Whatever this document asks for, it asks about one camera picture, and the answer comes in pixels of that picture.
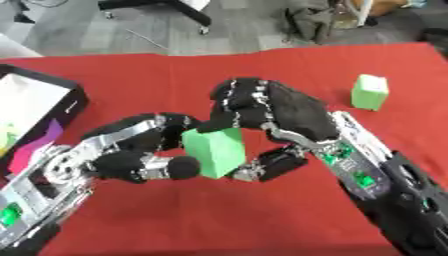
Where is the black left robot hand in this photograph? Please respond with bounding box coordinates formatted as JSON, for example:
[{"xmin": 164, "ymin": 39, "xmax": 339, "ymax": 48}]
[{"xmin": 78, "ymin": 112, "xmax": 203, "ymax": 185}]

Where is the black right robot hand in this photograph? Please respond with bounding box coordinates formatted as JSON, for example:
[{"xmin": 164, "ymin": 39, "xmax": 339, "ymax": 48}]
[{"xmin": 196, "ymin": 77, "xmax": 342, "ymax": 183}]

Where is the green rectangular block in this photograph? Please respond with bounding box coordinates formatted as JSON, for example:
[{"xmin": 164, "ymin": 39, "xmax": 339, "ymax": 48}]
[{"xmin": 180, "ymin": 127, "xmax": 247, "ymax": 180}]

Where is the black box white inside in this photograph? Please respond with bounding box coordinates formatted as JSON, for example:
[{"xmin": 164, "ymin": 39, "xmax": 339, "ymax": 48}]
[{"xmin": 0, "ymin": 63, "xmax": 91, "ymax": 178}]

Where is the pink purple object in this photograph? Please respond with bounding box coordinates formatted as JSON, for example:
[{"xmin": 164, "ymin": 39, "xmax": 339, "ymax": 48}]
[{"xmin": 7, "ymin": 118, "xmax": 65, "ymax": 175}]

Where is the light green cube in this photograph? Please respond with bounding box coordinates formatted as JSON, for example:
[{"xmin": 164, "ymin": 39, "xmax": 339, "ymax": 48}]
[{"xmin": 350, "ymin": 73, "xmax": 391, "ymax": 112}]

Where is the grey bag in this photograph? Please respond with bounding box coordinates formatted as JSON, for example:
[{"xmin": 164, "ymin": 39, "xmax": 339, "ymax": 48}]
[{"xmin": 283, "ymin": 5, "xmax": 338, "ymax": 46}]

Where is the black office chair base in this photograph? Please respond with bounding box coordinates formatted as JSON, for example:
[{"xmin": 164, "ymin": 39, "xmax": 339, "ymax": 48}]
[{"xmin": 96, "ymin": 0, "xmax": 214, "ymax": 36}]

